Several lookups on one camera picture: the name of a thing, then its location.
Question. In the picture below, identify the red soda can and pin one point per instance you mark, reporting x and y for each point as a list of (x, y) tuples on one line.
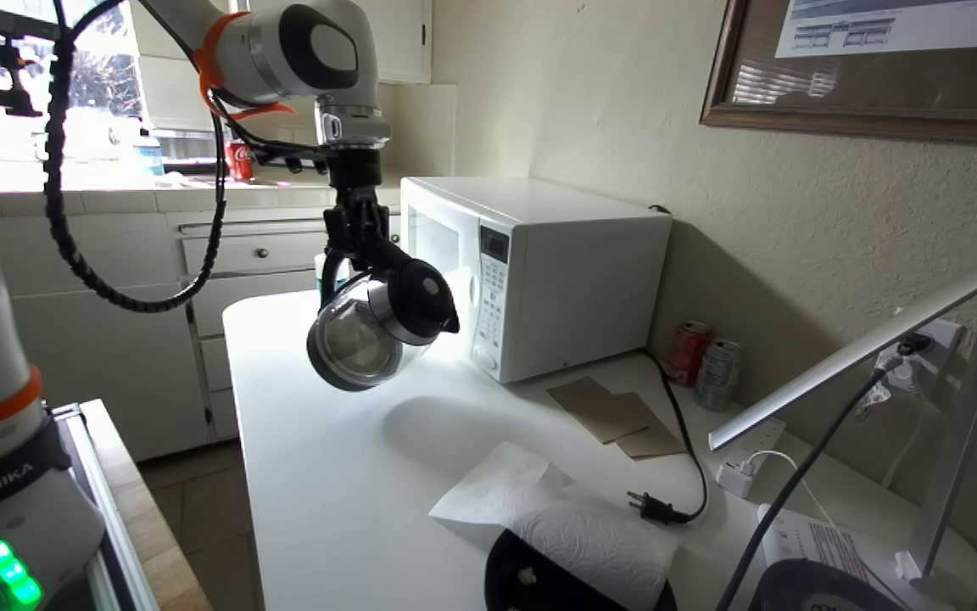
[(688, 353)]

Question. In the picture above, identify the wood framed notice board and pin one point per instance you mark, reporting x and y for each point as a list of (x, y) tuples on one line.
[(872, 88)]

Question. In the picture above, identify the white cabinet drawer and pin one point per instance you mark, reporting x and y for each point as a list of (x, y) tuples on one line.
[(245, 306), (264, 253)]

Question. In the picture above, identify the brown paper piece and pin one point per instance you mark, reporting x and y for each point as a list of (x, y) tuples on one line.
[(655, 438), (591, 406)]

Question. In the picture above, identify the bright window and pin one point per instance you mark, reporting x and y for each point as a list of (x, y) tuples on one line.
[(103, 88)]

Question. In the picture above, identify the silver soda can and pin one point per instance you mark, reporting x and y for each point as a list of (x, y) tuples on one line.
[(719, 375)]

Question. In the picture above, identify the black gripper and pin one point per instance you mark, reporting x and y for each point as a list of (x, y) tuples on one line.
[(358, 180)]

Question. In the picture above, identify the white base cabinet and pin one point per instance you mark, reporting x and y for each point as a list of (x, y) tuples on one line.
[(92, 349)]

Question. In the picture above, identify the white wall outlet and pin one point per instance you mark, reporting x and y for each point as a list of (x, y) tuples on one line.
[(931, 349)]

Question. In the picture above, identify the glass kettle with black lid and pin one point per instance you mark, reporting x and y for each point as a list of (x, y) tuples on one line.
[(370, 327)]

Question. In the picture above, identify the white wall cabinet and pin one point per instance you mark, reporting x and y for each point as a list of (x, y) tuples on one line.
[(404, 37)]

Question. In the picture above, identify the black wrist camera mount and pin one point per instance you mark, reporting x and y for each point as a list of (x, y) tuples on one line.
[(290, 155)]

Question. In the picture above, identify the small red container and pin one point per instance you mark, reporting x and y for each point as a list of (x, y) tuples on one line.
[(239, 159)]

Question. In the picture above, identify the printed paper sheet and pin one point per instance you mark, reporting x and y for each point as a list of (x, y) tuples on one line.
[(817, 553)]

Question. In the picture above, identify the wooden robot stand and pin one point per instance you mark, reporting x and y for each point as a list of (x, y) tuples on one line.
[(145, 519)]

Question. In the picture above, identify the white paper towel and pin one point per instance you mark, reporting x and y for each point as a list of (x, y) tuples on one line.
[(545, 509)]

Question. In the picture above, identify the white microwave oven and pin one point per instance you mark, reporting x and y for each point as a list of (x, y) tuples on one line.
[(578, 283)]

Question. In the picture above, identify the black round disc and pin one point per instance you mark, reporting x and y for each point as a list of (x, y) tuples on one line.
[(535, 581)]

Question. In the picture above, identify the white desk lamp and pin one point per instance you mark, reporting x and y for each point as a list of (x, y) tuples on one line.
[(965, 429)]

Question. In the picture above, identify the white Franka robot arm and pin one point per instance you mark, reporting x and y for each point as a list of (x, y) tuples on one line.
[(287, 51)]

